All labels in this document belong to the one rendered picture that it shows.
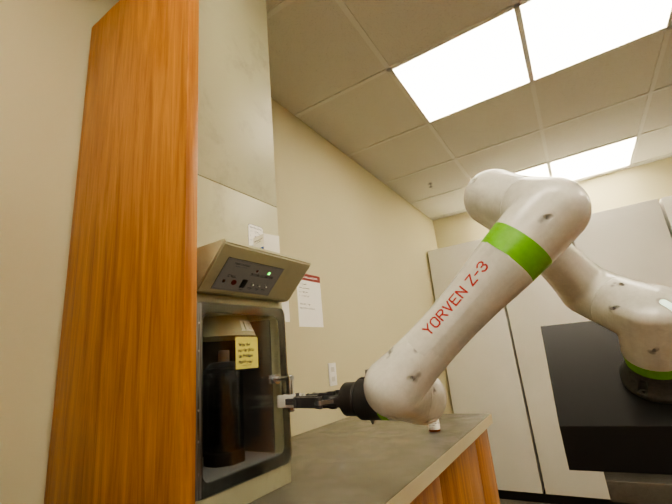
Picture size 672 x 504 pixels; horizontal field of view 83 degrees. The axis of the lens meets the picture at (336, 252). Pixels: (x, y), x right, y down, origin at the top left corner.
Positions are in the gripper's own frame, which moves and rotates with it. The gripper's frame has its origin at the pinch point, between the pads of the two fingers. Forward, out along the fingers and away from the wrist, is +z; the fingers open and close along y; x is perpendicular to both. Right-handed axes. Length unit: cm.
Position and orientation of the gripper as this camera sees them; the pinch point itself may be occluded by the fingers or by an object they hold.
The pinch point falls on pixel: (291, 400)
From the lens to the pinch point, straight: 105.4
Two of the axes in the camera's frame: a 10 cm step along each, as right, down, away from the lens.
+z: -8.4, 2.2, 5.0
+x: 0.9, 9.6, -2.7
